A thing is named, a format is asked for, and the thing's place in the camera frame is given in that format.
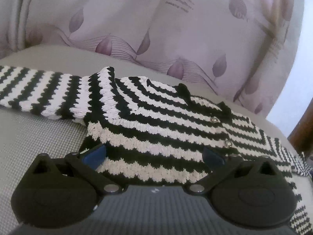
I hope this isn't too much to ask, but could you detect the black white striped knit sweater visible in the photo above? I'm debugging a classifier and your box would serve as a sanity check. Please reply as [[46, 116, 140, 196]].
[[1, 66, 312, 234]]

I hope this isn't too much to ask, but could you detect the pink floral leaf curtain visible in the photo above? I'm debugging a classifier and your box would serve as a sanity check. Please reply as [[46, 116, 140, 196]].
[[1, 0, 304, 116]]

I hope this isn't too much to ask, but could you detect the brown wooden furniture frame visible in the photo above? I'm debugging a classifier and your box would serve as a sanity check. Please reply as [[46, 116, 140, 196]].
[[288, 100, 313, 158]]

